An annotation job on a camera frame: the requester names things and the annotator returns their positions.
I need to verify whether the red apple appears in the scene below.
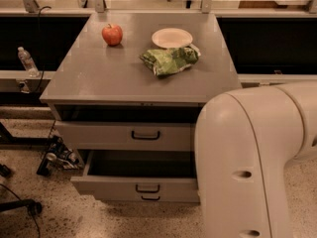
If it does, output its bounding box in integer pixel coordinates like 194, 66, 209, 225
102, 24, 123, 46

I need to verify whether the white plate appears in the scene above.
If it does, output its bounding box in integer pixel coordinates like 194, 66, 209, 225
152, 28, 193, 49

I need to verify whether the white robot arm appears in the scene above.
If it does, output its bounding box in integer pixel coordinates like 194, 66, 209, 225
194, 81, 317, 238

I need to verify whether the black tool pile on floor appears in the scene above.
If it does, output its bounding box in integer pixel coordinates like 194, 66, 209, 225
37, 136, 80, 177

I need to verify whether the black cable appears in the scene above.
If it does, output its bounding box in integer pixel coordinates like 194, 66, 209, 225
32, 6, 53, 94

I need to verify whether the grey metal drawer cabinet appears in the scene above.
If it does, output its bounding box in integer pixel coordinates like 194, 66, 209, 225
39, 12, 243, 204

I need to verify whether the clear plastic water bottle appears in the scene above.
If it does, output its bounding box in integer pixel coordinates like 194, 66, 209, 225
18, 47, 40, 77

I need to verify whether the black chair leg with caster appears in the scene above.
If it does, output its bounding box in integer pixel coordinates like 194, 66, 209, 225
0, 199, 43, 216

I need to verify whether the grey top drawer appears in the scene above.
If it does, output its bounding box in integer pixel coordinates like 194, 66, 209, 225
56, 105, 201, 151

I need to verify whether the green chip bag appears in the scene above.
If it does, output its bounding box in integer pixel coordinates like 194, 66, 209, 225
140, 47, 200, 77

